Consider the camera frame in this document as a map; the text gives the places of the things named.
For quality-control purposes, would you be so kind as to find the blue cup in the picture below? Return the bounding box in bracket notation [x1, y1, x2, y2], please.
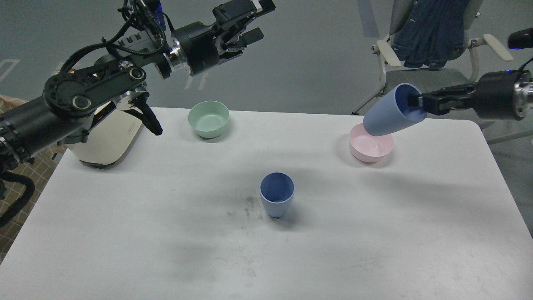
[259, 172, 296, 218]
[363, 83, 427, 136]

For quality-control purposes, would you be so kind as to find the grey office chair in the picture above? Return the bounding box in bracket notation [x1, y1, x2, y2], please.
[352, 0, 513, 130]

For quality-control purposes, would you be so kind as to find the blue denim jacket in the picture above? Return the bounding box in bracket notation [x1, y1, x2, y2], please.
[392, 0, 470, 70]

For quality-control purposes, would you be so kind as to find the cream toaster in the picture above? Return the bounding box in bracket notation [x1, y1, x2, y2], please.
[66, 110, 144, 169]

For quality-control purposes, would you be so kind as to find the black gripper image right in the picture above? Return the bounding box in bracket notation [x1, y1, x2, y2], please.
[407, 71, 531, 121]

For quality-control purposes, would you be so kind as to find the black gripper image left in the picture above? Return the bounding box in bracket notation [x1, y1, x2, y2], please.
[173, 0, 276, 76]

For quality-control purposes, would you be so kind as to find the green bowl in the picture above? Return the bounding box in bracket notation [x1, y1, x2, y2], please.
[188, 101, 229, 139]

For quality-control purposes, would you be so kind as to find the pink bowl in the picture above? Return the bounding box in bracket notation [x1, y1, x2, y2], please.
[348, 123, 394, 163]

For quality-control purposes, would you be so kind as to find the brown checked cloth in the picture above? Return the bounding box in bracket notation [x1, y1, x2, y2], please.
[0, 94, 67, 263]

